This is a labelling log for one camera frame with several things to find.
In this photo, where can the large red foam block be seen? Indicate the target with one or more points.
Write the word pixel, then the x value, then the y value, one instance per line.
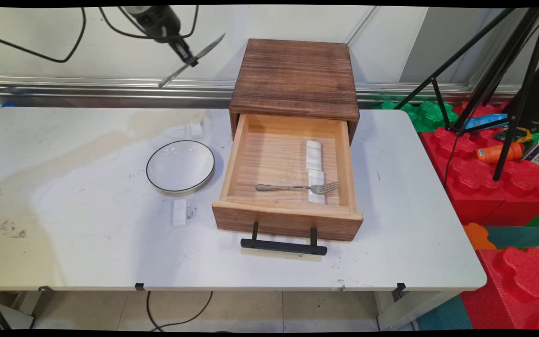
pixel 484 187

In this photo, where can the blue plastic packet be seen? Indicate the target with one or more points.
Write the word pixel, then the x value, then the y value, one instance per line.
pixel 484 121

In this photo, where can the orange foam piece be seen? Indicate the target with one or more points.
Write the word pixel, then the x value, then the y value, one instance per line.
pixel 477 236

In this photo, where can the light wooden drawer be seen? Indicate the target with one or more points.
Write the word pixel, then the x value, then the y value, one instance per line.
pixel 274 161

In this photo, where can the white bowl with black rim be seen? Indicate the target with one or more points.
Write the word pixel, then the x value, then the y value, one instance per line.
pixel 180 167

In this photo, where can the orange plastic bottle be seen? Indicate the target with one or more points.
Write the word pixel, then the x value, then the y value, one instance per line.
pixel 496 152

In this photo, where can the silver fork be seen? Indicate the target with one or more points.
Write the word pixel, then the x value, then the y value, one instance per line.
pixel 288 187

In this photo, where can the black camera tripod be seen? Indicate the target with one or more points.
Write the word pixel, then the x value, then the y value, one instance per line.
pixel 516 117

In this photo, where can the white ceramic cutlery rest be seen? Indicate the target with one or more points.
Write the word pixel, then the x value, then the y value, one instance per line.
pixel 313 155
pixel 316 177
pixel 196 128
pixel 180 213

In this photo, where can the dark green snack packet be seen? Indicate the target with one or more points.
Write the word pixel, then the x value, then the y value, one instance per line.
pixel 520 135

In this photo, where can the white table leg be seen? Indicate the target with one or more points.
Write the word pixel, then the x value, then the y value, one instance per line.
pixel 405 309

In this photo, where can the dark wooden drawer cabinet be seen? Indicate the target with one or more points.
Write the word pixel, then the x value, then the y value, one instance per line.
pixel 295 75

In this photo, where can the teal floor mat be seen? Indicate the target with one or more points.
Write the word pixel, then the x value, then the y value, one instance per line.
pixel 445 316

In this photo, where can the silver table knife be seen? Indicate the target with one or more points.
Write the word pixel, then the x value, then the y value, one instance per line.
pixel 211 46

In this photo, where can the green foam block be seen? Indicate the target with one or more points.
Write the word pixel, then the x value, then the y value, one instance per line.
pixel 426 114

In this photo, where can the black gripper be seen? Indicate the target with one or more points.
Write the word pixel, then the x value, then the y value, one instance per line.
pixel 155 21

